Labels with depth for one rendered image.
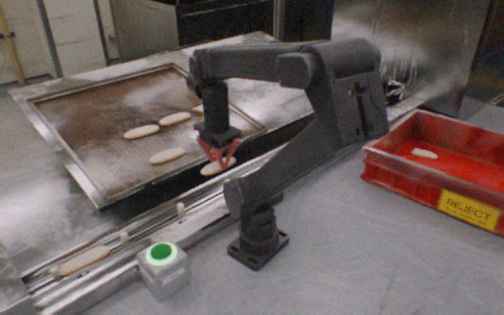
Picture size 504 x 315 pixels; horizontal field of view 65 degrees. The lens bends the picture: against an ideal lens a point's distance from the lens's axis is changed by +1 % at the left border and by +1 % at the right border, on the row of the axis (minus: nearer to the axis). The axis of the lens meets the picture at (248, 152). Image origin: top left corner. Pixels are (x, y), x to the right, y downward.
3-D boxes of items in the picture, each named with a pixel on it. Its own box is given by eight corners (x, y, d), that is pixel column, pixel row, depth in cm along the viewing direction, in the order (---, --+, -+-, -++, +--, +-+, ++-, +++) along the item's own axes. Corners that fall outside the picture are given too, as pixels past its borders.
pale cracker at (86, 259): (63, 280, 74) (62, 276, 74) (56, 269, 77) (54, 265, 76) (113, 253, 80) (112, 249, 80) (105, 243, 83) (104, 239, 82)
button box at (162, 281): (159, 318, 74) (152, 277, 69) (139, 292, 79) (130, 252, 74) (196, 293, 79) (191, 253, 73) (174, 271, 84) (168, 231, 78)
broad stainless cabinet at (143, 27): (188, 138, 299) (173, -6, 247) (123, 98, 367) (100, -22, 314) (343, 77, 409) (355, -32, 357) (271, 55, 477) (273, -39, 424)
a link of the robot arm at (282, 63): (311, 98, 45) (381, 81, 50) (307, 47, 43) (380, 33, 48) (186, 79, 82) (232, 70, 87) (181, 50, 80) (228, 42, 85)
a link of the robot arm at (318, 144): (353, 147, 41) (421, 125, 45) (302, 36, 44) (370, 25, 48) (232, 222, 81) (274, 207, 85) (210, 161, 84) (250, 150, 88)
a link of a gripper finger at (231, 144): (222, 155, 98) (220, 121, 93) (241, 166, 93) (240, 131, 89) (200, 164, 94) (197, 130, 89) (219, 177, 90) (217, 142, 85)
